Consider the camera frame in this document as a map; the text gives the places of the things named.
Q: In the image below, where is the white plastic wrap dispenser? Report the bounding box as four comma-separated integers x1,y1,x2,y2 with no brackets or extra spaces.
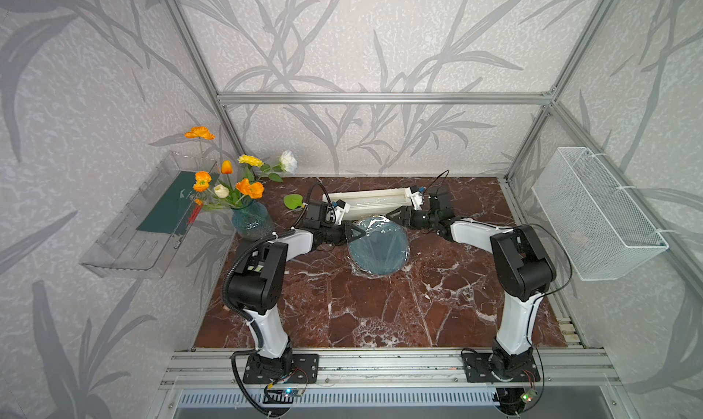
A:
330,188,414,220

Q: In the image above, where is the blue glass vase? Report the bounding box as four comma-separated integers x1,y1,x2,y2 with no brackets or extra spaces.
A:
232,201,275,241

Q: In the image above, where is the clear acrylic wall shelf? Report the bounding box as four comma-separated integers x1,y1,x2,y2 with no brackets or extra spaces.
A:
79,152,218,279

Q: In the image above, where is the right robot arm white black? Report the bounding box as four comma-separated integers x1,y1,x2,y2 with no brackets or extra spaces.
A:
386,186,557,360

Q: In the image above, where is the white wire mesh basket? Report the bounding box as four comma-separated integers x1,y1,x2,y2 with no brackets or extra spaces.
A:
533,147,669,282

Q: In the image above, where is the orange and white flower bouquet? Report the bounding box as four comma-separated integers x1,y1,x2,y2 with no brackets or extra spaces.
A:
193,151,298,210

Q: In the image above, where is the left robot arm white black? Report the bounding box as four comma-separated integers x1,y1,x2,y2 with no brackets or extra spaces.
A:
222,199,357,360

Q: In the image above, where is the aluminium frame rail front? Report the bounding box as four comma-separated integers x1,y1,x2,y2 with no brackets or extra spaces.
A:
159,348,622,390

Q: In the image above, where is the clear plastic wrap sheet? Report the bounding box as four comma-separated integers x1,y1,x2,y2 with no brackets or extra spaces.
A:
346,215,413,280

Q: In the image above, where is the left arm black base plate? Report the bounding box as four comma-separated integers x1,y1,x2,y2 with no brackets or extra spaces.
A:
243,353,320,384

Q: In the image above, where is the green notebook on shelf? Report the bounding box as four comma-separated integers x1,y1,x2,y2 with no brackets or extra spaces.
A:
137,171,200,236

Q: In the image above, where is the teal ceramic plate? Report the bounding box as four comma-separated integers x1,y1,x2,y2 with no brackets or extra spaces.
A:
347,218,411,278

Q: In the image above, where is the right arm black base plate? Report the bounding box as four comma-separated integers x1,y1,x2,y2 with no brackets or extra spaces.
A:
461,349,542,383

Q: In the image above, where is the green toy shovel yellow handle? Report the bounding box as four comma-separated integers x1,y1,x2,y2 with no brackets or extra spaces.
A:
284,194,305,210

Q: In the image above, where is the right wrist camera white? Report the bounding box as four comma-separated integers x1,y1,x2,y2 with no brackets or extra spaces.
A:
408,186,426,210

